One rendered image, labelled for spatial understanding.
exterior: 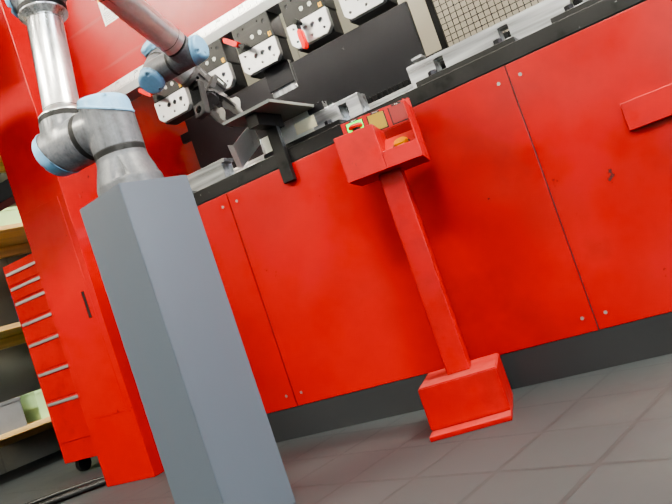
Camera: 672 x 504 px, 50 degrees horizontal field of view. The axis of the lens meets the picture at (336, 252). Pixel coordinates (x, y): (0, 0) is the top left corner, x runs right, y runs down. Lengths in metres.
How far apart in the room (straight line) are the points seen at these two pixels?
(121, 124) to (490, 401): 1.07
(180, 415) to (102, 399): 1.20
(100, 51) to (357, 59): 0.96
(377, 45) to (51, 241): 1.41
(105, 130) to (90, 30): 1.31
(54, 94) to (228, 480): 0.96
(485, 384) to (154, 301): 0.80
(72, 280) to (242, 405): 1.28
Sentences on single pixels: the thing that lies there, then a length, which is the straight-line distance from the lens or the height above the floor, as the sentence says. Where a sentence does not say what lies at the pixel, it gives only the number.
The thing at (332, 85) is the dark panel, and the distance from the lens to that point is 2.91.
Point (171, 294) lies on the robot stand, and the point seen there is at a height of 0.52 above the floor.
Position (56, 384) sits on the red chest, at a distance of 3.49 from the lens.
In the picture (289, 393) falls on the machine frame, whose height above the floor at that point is 0.15.
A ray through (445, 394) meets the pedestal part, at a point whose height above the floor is 0.09.
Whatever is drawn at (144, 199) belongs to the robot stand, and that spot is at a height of 0.73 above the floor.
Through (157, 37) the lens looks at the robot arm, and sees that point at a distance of 2.04.
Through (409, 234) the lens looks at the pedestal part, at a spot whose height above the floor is 0.49.
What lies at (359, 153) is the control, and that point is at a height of 0.72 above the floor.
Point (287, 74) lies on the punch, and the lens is 2.41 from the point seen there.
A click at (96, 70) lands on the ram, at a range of 2.91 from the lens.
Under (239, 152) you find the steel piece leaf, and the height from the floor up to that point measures 0.92.
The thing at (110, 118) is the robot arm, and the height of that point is 0.93.
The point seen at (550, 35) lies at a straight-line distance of 1.97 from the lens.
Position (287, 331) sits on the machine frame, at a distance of 2.31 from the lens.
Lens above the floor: 0.43
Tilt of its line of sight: 3 degrees up
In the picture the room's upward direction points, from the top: 19 degrees counter-clockwise
